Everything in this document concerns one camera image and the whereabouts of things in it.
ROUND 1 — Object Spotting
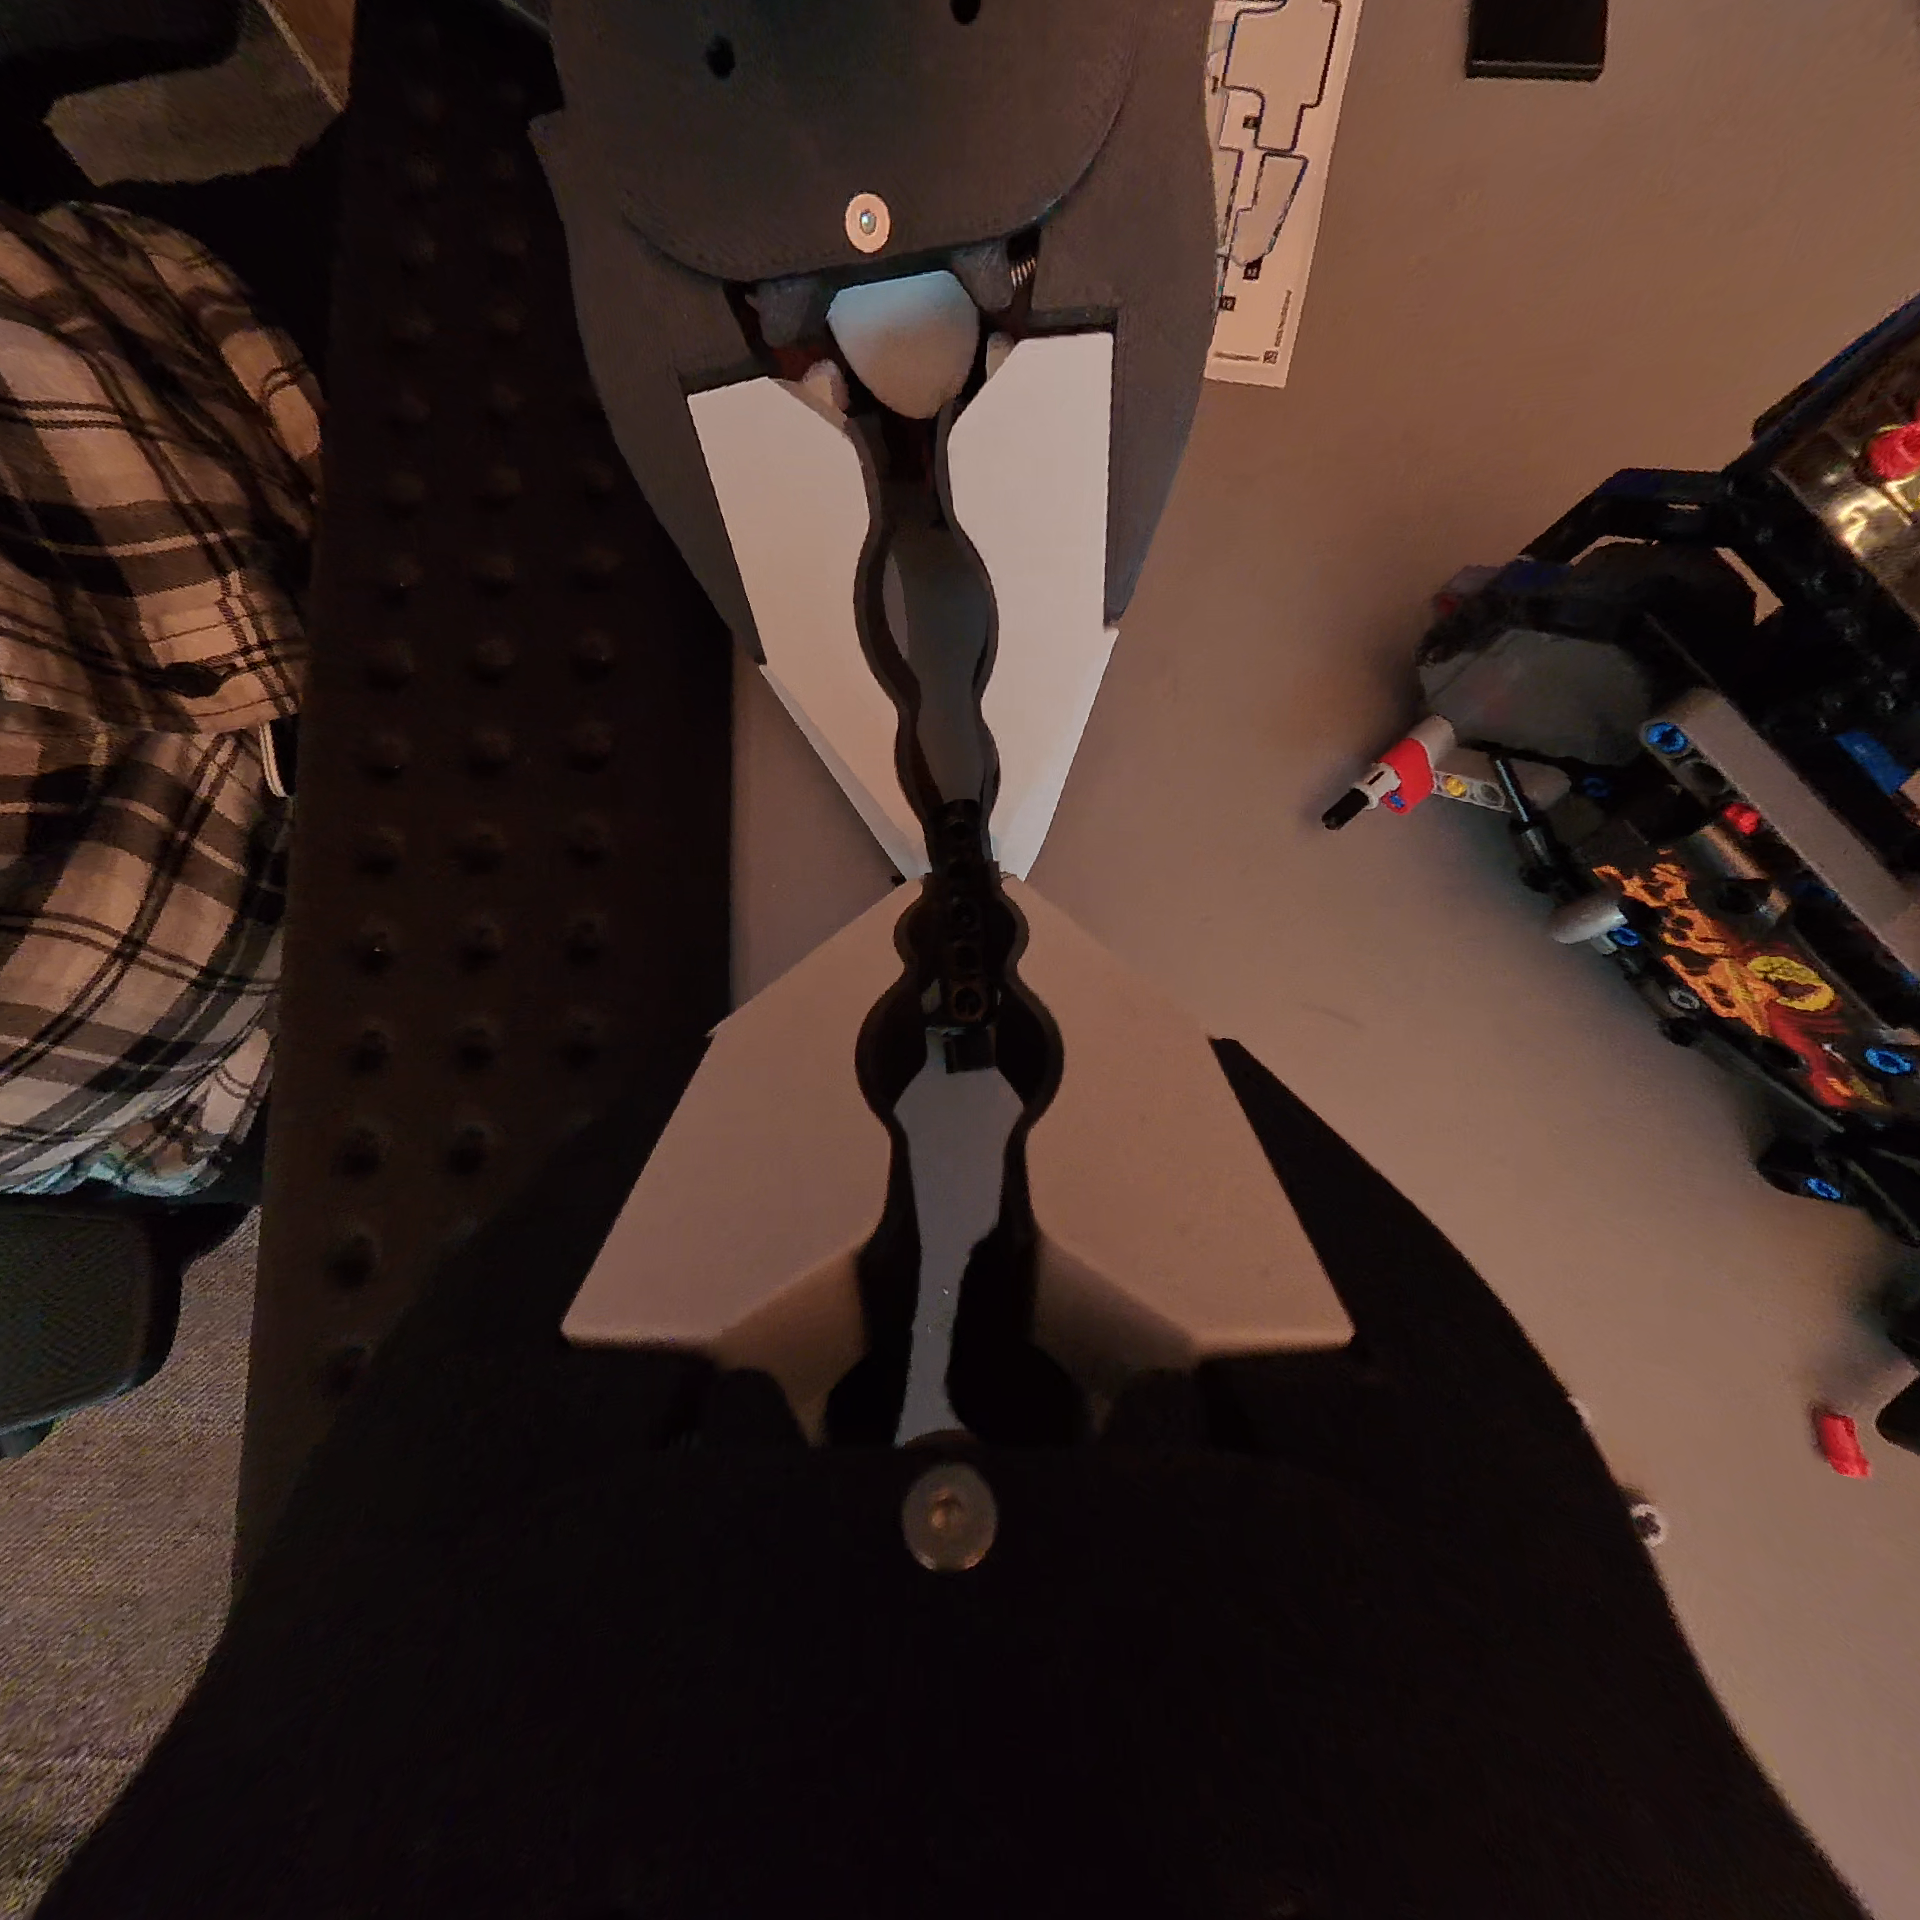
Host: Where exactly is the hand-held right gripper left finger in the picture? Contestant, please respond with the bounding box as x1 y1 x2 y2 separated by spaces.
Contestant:
563 878 922 1369

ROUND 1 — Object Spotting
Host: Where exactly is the red and black toy connector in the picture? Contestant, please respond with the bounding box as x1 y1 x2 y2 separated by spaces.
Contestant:
1320 710 1466 830

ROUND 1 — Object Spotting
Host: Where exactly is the grey desk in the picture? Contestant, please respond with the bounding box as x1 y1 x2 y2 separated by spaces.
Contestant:
727 0 1920 1920

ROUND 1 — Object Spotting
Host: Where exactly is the black square toy tile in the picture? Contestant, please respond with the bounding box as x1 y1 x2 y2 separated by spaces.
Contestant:
1467 0 1610 81

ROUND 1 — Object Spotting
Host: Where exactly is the sticker sheet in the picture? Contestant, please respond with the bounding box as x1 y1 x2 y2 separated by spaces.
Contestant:
1206 0 1366 388

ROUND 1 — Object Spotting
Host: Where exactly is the short black toy beam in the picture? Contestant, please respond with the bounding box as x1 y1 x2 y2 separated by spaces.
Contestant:
920 803 1004 1074

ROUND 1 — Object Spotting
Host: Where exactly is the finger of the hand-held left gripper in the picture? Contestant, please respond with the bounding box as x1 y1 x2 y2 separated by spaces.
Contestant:
942 329 1123 883
686 376 935 886

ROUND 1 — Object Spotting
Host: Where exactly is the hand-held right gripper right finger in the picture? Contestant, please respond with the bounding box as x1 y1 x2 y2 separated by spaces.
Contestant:
1002 883 1358 1362

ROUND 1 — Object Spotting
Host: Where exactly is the black office chair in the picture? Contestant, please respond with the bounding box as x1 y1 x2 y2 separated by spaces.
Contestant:
0 1208 184 1456

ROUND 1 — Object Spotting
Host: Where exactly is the dark perforated panel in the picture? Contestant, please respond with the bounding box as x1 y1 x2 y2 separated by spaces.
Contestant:
232 0 736 1577

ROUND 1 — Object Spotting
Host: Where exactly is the flame-printed toy truck model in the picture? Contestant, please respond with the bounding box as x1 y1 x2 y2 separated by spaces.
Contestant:
1417 292 1920 1456

